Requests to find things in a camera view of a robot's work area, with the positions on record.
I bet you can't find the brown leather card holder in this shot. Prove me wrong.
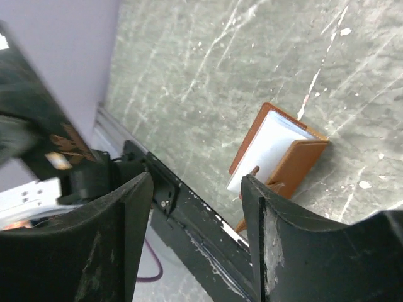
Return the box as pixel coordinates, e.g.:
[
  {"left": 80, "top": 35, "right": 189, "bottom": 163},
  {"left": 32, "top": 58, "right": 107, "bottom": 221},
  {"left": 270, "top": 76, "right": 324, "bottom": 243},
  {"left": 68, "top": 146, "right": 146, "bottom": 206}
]
[{"left": 226, "top": 101, "right": 331, "bottom": 233}]

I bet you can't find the aluminium frame rail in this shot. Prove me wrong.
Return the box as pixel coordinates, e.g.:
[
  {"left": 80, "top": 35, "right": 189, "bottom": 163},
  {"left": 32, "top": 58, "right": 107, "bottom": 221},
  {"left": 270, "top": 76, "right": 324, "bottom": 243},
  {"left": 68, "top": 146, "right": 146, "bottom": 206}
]
[{"left": 91, "top": 106, "right": 132, "bottom": 158}]

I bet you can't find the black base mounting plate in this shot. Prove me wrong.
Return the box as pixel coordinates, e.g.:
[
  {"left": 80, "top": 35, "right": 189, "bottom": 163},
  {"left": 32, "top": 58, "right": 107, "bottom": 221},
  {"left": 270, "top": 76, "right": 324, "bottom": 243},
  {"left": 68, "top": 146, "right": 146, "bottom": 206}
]
[{"left": 123, "top": 140, "right": 258, "bottom": 301}]

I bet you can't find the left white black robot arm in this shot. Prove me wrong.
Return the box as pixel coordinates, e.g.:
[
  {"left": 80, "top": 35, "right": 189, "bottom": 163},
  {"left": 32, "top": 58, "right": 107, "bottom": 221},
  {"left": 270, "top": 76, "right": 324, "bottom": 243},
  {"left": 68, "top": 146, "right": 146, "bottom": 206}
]
[{"left": 1, "top": 150, "right": 147, "bottom": 231}]

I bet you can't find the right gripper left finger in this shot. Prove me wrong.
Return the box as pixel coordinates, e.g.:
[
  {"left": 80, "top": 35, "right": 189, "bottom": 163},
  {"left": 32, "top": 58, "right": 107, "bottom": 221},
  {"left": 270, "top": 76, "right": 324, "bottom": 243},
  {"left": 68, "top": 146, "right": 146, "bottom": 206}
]
[{"left": 1, "top": 173, "right": 153, "bottom": 301}]

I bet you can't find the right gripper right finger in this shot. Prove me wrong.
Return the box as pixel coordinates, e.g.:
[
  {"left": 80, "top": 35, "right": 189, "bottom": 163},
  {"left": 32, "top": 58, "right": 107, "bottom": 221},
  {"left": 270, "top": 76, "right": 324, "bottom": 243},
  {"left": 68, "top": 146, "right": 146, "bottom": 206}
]
[{"left": 241, "top": 175, "right": 402, "bottom": 301}]

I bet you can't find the black credit card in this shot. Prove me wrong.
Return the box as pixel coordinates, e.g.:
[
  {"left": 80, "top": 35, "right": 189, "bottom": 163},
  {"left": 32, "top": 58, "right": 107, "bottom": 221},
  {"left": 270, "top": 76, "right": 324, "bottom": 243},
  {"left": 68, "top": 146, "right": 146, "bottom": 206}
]
[{"left": 1, "top": 22, "right": 102, "bottom": 181}]

